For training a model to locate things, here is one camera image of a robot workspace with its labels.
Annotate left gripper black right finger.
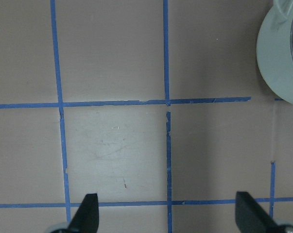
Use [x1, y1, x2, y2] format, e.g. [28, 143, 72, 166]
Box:
[235, 191, 278, 233]

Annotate pale green steel pot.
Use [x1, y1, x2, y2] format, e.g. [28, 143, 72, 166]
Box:
[256, 0, 293, 104]

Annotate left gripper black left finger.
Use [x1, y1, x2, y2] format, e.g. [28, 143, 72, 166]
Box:
[67, 194, 98, 233]

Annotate brown paper table mat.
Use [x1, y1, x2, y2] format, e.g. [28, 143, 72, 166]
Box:
[0, 0, 293, 233]

